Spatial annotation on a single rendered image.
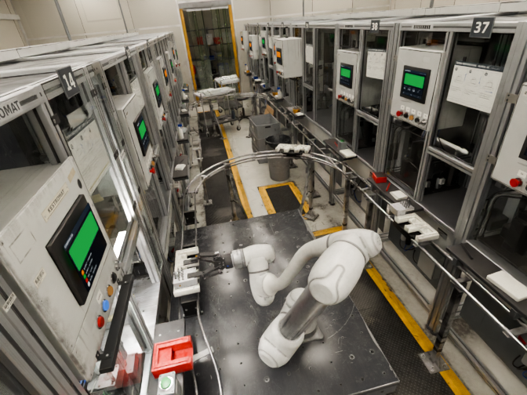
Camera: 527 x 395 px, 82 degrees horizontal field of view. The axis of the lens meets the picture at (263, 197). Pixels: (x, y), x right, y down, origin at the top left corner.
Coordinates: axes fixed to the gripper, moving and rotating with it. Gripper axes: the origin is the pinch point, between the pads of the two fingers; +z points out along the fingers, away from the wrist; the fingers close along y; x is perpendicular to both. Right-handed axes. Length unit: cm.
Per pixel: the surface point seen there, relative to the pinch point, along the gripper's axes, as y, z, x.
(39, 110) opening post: 85, 22, 23
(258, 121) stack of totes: -57, -108, -409
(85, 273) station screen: 47, 18, 47
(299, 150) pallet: -27, -112, -182
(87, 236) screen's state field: 53, 18, 38
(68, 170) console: 69, 20, 27
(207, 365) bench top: -44.3, 1.0, 22.4
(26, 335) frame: 52, 21, 68
